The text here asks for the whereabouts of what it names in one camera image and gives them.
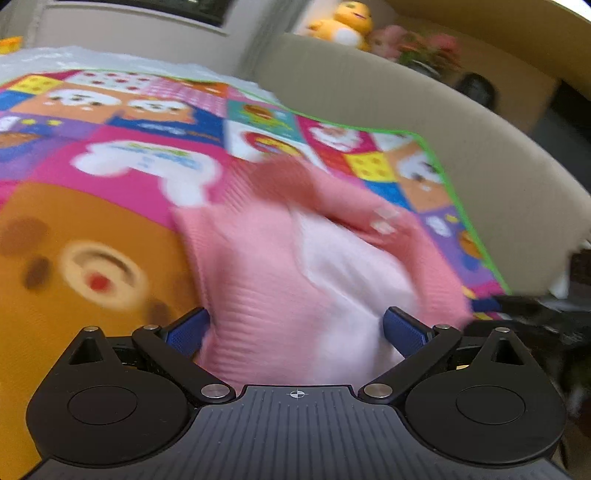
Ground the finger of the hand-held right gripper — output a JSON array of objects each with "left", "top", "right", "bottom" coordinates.
[{"left": 475, "top": 294, "right": 557, "bottom": 323}]

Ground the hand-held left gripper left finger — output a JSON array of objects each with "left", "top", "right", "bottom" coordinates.
[{"left": 62, "top": 307, "right": 236, "bottom": 406}]

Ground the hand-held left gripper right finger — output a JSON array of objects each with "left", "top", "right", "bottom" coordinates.
[{"left": 358, "top": 305, "right": 532, "bottom": 406}]

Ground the pink ribbed lace-collar top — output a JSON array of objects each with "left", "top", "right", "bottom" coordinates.
[{"left": 173, "top": 159, "right": 474, "bottom": 386}]

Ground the beige padded headboard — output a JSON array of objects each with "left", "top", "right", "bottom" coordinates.
[{"left": 252, "top": 32, "right": 591, "bottom": 298}]

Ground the colourful cartoon printed mat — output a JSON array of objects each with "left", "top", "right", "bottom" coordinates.
[{"left": 0, "top": 69, "right": 513, "bottom": 464}]

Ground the dark round object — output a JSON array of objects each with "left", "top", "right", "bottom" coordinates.
[{"left": 455, "top": 71, "right": 498, "bottom": 108}]

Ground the pink flower bouquet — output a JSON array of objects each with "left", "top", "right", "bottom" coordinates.
[{"left": 369, "top": 25, "right": 463, "bottom": 78}]

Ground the yellow plush toy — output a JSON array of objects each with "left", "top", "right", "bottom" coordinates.
[{"left": 294, "top": 0, "right": 375, "bottom": 51}]

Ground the dark framed window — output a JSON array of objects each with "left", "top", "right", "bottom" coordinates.
[{"left": 111, "top": 0, "right": 234, "bottom": 17}]

